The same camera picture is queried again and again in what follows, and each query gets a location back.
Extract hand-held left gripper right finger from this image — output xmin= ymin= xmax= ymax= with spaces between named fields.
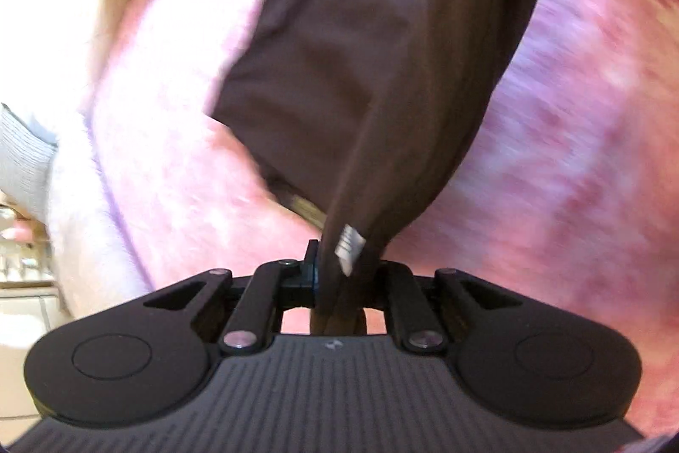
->
xmin=365 ymin=261 xmax=524 ymax=355

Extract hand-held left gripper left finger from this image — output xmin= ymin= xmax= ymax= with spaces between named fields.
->
xmin=143 ymin=239 xmax=323 ymax=357

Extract dark brown pants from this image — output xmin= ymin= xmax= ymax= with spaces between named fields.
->
xmin=204 ymin=0 xmax=555 ymax=337

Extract pink floral blanket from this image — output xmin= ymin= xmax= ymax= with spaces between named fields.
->
xmin=48 ymin=0 xmax=679 ymax=438

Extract white cluttered shelf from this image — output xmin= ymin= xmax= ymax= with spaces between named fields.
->
xmin=0 ymin=203 xmax=59 ymax=297

